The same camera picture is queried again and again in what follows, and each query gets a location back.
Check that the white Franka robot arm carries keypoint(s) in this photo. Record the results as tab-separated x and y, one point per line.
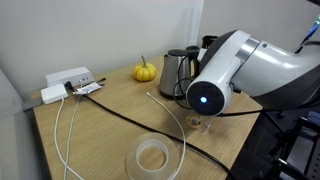
266	70

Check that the stainless steel electric kettle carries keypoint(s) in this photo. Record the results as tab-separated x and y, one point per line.
170	73

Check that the small yellow pumpkin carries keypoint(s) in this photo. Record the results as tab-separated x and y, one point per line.
144	72

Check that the small yellow tape dispenser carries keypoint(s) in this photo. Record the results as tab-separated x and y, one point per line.
195	122

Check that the thin black stick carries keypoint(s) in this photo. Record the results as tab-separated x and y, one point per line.
101	80

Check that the clear tape roll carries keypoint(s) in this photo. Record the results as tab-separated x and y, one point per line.
173	156

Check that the black plastic bin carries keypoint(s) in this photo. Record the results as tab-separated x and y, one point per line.
208	41

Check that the small white packet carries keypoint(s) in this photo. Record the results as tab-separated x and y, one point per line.
87	88

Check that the white power strip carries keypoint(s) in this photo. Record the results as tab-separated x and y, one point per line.
66	76

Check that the white divider panel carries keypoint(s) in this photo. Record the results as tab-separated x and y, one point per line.
83	33

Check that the white power adapter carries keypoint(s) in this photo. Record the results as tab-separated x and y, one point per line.
53	93

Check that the grey flat board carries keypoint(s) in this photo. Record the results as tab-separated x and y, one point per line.
10	93

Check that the black metal stand frame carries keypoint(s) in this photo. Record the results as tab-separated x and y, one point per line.
286	166

